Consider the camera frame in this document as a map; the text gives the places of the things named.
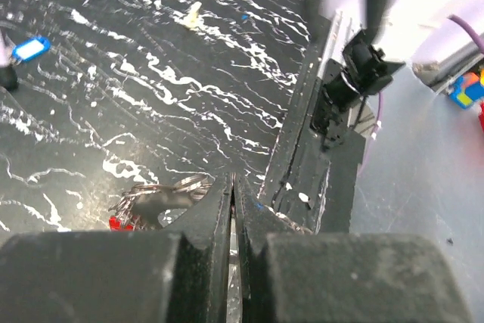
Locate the blue tagged key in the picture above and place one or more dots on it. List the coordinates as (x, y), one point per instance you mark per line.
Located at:
(29, 50)

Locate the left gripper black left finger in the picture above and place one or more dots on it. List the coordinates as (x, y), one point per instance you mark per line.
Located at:
(176, 274)

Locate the red key tag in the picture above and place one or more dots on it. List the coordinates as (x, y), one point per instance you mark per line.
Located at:
(116, 225)

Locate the black base frame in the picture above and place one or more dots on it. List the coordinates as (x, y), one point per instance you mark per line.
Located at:
(313, 186)

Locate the silver keyring holder with keys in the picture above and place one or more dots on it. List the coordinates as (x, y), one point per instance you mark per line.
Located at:
(170, 196)

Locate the beige plastic peg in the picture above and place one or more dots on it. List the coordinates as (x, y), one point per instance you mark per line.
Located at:
(190, 21)

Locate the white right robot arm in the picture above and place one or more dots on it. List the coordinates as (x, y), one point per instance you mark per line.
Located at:
(365, 71)

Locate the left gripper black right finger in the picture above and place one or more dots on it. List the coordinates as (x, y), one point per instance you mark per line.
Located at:
(287, 276)

